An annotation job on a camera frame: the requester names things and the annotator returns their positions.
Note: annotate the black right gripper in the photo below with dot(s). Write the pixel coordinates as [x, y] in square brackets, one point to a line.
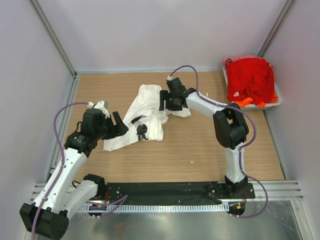
[164, 95]

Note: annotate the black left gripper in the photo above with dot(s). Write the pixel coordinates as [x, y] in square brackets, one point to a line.
[119, 129]

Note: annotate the white t-shirt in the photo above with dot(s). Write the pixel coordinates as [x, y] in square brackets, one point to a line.
[144, 119]

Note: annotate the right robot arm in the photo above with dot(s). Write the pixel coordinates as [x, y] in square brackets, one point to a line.
[230, 127]

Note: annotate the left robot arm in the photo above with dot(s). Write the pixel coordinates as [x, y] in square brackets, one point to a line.
[51, 211]

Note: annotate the orange garment in basket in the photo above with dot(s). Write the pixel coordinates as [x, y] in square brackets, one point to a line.
[249, 101]

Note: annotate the grey perforated plastic basket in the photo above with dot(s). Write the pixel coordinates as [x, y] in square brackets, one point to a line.
[252, 105]

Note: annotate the red t-shirt in basket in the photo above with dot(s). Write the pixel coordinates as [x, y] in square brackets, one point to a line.
[250, 77]

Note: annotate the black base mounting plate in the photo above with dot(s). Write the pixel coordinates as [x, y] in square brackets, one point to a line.
[173, 193]

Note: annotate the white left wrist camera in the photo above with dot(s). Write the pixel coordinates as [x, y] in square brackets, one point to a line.
[101, 105]

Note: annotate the slotted cable duct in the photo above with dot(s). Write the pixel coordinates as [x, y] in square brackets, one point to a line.
[87, 208]

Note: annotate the aluminium frame rail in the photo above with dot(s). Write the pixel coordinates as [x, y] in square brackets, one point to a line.
[266, 190]

